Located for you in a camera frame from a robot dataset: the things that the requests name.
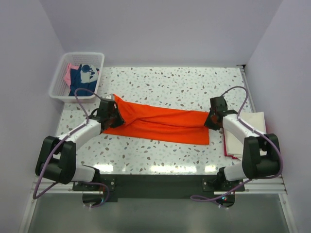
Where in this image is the aluminium frame rail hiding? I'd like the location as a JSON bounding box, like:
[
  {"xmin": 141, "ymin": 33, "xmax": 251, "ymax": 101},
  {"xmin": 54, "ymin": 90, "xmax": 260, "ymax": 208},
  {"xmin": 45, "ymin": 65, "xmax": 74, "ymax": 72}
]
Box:
[{"xmin": 30, "ymin": 177, "xmax": 287, "ymax": 195}]

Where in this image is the pink t shirt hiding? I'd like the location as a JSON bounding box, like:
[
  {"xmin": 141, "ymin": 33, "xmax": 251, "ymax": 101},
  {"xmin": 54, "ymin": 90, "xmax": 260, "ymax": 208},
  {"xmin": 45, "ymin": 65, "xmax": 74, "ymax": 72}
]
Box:
[{"xmin": 64, "ymin": 63, "xmax": 71, "ymax": 87}]

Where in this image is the navy blue printed t shirt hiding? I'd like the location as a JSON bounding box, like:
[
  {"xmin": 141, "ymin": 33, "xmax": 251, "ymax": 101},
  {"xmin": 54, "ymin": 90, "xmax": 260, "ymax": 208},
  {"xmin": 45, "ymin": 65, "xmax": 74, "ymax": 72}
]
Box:
[{"xmin": 69, "ymin": 64, "xmax": 99, "ymax": 96}]

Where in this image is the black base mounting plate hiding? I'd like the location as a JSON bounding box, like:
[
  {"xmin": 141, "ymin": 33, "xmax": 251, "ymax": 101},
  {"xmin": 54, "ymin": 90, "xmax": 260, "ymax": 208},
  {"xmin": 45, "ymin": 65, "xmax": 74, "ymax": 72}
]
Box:
[{"xmin": 72, "ymin": 175, "xmax": 245, "ymax": 207}]

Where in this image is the white plastic laundry basket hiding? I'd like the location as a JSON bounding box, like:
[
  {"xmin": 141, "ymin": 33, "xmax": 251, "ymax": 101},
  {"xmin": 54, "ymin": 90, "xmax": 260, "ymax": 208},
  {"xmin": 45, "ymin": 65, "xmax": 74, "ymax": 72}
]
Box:
[{"xmin": 49, "ymin": 52, "xmax": 105, "ymax": 103}]

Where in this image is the orange t shirt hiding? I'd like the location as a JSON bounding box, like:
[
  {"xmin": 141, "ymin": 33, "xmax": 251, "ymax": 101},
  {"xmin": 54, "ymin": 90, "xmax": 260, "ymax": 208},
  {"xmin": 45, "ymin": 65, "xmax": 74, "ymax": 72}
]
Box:
[{"xmin": 103, "ymin": 95, "xmax": 209, "ymax": 145}]

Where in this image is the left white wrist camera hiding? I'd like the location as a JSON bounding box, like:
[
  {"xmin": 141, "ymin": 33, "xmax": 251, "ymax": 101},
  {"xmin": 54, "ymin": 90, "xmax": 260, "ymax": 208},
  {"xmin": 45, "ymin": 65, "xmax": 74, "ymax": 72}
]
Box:
[{"xmin": 105, "ymin": 95, "xmax": 115, "ymax": 100}]

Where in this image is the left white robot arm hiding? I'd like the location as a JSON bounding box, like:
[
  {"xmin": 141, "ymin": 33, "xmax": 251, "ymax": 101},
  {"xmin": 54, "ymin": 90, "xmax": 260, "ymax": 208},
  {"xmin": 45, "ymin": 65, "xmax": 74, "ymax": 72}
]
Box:
[{"xmin": 35, "ymin": 99, "xmax": 125, "ymax": 190}]

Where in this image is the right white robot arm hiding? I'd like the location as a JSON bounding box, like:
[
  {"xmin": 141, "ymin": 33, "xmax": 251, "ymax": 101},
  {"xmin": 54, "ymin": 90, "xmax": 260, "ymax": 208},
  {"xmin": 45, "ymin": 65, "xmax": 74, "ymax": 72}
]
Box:
[{"xmin": 205, "ymin": 96, "xmax": 283, "ymax": 191}]

